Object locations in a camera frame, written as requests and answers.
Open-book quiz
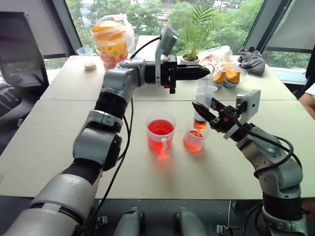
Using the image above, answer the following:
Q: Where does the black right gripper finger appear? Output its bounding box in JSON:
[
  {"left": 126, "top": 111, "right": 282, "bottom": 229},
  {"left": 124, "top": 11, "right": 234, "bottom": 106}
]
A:
[
  {"left": 191, "top": 101, "right": 215, "bottom": 123},
  {"left": 211, "top": 97, "right": 231, "bottom": 112}
]

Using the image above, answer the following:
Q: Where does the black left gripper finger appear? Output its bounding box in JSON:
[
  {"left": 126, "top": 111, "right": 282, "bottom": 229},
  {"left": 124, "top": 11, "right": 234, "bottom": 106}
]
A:
[
  {"left": 176, "top": 64, "right": 211, "bottom": 73},
  {"left": 176, "top": 71, "right": 211, "bottom": 81}
]

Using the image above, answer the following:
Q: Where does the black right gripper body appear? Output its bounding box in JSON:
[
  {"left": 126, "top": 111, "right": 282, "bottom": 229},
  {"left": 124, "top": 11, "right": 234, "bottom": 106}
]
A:
[{"left": 208, "top": 105, "right": 244, "bottom": 134}]

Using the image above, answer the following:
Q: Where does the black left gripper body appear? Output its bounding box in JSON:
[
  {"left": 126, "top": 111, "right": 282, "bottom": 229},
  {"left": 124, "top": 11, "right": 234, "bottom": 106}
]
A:
[{"left": 161, "top": 55, "right": 178, "bottom": 94}]

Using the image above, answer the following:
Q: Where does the clear plastic syringe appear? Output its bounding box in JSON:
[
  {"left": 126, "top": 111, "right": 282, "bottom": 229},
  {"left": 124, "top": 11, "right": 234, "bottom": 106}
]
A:
[{"left": 192, "top": 63, "right": 219, "bottom": 132}]

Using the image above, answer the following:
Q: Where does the orange and white paper cup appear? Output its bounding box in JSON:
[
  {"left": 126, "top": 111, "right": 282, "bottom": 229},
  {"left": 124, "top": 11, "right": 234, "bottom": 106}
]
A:
[
  {"left": 223, "top": 69, "right": 241, "bottom": 89},
  {"left": 212, "top": 70, "right": 226, "bottom": 89}
]

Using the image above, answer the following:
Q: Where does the small clear cup, red liquid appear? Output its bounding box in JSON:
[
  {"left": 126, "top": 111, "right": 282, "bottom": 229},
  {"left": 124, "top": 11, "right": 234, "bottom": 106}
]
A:
[{"left": 183, "top": 119, "right": 210, "bottom": 153}]

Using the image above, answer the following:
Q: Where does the large clear cup, red liquid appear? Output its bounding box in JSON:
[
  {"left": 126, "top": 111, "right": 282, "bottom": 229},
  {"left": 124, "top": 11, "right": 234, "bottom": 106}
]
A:
[{"left": 146, "top": 111, "right": 177, "bottom": 156}]

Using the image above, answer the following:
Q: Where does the orange floral print cup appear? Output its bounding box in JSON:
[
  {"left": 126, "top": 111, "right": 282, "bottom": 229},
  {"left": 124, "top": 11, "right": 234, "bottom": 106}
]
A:
[{"left": 93, "top": 20, "right": 129, "bottom": 70}]

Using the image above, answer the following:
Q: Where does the empty clear measuring cup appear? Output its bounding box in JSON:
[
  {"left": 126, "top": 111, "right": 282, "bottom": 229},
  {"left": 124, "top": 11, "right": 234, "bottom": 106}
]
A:
[{"left": 76, "top": 46, "right": 95, "bottom": 58}]

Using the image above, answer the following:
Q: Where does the crumpled clear plastic bag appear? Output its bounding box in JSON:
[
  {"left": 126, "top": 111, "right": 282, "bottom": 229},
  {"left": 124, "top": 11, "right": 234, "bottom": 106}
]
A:
[{"left": 198, "top": 45, "right": 250, "bottom": 89}]

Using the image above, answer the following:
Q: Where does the green potted palm plant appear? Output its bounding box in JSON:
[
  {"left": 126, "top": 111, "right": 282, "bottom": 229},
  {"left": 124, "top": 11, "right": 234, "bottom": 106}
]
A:
[{"left": 180, "top": 1, "right": 219, "bottom": 65}]

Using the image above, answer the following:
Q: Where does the grey crumpled cloth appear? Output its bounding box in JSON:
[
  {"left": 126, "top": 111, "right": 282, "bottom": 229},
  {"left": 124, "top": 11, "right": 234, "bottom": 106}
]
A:
[{"left": 237, "top": 46, "right": 267, "bottom": 76}]

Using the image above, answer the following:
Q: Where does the bagged orange snack tub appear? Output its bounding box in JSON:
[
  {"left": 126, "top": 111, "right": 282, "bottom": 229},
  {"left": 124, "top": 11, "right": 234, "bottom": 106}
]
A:
[{"left": 92, "top": 13, "right": 136, "bottom": 70}]

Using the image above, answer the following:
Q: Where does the bystander's arm, white sleeve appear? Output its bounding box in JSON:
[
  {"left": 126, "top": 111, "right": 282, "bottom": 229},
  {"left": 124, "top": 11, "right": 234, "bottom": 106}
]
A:
[{"left": 298, "top": 82, "right": 315, "bottom": 117}]

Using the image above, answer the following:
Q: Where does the dark rounded grey shape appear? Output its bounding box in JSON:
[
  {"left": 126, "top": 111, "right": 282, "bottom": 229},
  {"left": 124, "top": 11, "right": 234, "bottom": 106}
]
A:
[
  {"left": 173, "top": 207, "right": 209, "bottom": 236},
  {"left": 113, "top": 207, "right": 146, "bottom": 236}
]

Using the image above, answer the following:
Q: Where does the black monitor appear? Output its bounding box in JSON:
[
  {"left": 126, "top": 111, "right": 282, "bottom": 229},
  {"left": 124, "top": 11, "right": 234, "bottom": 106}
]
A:
[{"left": 0, "top": 11, "right": 50, "bottom": 89}]

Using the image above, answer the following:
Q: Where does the black office chair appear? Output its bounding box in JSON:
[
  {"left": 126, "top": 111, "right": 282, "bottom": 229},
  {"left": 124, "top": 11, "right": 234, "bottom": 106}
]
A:
[{"left": 0, "top": 83, "right": 41, "bottom": 154}]

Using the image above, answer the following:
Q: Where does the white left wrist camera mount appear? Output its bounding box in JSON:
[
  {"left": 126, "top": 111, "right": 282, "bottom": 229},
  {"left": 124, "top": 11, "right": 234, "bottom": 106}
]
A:
[{"left": 155, "top": 26, "right": 180, "bottom": 87}]

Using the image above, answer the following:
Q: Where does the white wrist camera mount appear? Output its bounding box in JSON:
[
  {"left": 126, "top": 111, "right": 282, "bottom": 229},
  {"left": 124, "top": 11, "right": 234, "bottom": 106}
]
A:
[
  {"left": 223, "top": 89, "right": 261, "bottom": 141},
  {"left": 155, "top": 26, "right": 180, "bottom": 87}
]

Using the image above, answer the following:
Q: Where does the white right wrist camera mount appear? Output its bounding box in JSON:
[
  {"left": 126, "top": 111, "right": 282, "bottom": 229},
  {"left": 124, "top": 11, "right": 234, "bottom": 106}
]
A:
[{"left": 223, "top": 89, "right": 261, "bottom": 141}]

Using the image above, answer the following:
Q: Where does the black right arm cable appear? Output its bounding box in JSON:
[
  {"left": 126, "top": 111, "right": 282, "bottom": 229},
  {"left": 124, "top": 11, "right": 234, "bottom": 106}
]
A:
[{"left": 231, "top": 115, "right": 302, "bottom": 179}]

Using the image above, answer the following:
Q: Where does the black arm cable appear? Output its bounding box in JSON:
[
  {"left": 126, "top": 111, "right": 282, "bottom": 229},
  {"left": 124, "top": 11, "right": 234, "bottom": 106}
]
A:
[
  {"left": 85, "top": 35, "right": 163, "bottom": 236},
  {"left": 231, "top": 115, "right": 302, "bottom": 179}
]

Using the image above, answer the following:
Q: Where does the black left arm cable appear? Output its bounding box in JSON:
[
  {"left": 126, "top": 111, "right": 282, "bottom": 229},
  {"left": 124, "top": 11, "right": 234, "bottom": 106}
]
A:
[{"left": 85, "top": 35, "right": 163, "bottom": 236}]

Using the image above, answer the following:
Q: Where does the thin black cable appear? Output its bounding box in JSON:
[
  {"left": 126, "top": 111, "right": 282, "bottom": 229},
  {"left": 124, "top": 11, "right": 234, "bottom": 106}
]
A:
[{"left": 243, "top": 201, "right": 264, "bottom": 236}]

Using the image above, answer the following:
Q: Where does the metal strap buckle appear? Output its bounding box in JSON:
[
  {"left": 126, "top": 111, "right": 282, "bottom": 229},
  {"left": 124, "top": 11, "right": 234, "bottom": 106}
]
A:
[
  {"left": 94, "top": 214, "right": 109, "bottom": 230},
  {"left": 216, "top": 224, "right": 234, "bottom": 236}
]

